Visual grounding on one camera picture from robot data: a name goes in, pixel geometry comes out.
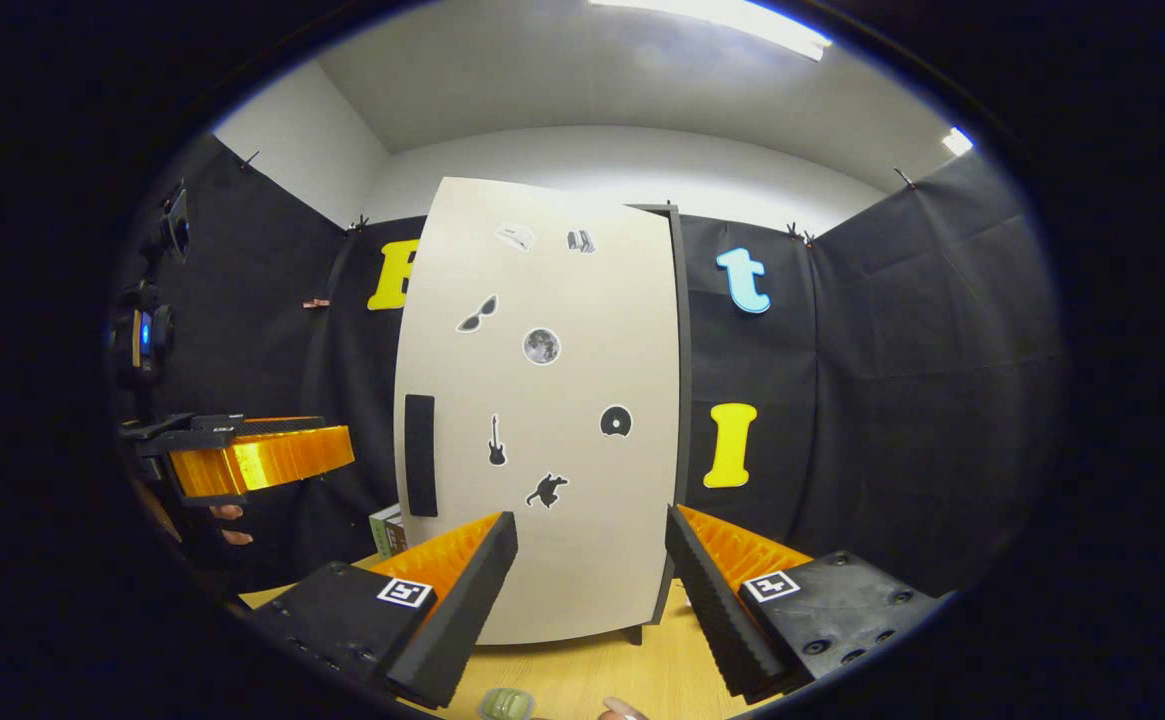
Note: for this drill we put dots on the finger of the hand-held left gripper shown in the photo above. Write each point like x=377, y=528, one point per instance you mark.
x=192, y=432
x=262, y=462

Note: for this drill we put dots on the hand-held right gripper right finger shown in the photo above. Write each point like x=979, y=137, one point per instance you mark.
x=717, y=620

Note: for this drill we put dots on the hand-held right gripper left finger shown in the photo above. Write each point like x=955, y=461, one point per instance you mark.
x=457, y=620

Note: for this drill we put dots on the beige cabinet door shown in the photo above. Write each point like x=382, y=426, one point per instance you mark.
x=622, y=320

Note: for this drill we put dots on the green and white book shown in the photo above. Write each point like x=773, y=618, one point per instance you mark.
x=380, y=525

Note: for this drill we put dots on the black backdrop cloth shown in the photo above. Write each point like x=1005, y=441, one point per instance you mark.
x=892, y=400

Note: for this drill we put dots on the small ceiling light panel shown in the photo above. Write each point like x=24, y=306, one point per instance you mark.
x=957, y=141

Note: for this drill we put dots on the long ceiling light panel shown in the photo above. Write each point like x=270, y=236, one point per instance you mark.
x=732, y=20

